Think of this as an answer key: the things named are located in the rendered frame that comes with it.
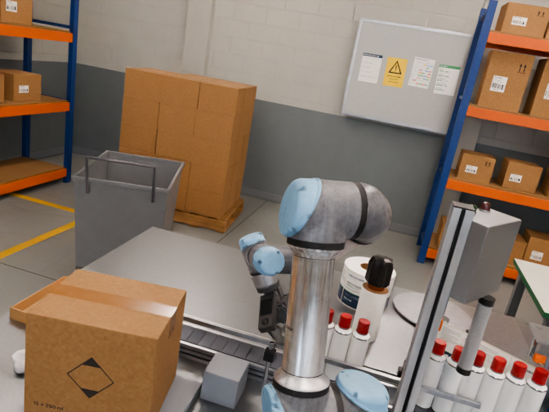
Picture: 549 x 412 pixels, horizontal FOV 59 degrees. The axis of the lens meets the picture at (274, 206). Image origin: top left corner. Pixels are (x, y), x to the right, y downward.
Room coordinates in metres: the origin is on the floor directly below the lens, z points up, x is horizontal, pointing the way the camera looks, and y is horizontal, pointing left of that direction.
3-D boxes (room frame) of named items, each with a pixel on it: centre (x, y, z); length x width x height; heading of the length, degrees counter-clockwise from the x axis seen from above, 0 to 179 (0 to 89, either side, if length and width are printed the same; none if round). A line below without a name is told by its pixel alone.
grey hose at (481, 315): (1.07, -0.54, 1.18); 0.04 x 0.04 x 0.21
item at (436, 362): (1.19, -0.51, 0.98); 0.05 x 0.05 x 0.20
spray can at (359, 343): (1.23, -0.31, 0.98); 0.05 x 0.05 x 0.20
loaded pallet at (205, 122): (4.95, 0.99, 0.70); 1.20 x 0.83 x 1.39; 83
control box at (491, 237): (1.10, -0.49, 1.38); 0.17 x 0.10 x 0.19; 133
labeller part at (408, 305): (1.76, -0.69, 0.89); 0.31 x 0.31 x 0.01
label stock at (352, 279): (1.77, -0.41, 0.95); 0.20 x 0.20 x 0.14
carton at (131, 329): (1.04, 0.34, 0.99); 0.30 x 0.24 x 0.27; 88
